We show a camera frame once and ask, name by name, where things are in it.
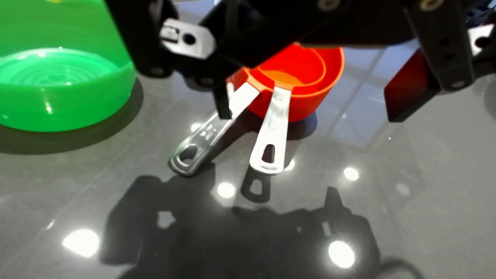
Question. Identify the orange measuring cup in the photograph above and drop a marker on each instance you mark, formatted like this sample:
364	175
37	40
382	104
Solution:
291	87

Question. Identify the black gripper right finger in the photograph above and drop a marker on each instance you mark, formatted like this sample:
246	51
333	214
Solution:
441	62

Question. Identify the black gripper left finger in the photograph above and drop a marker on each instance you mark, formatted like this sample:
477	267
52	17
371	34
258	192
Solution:
139	23

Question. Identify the small green bowl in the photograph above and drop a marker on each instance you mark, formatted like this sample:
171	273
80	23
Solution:
63	65

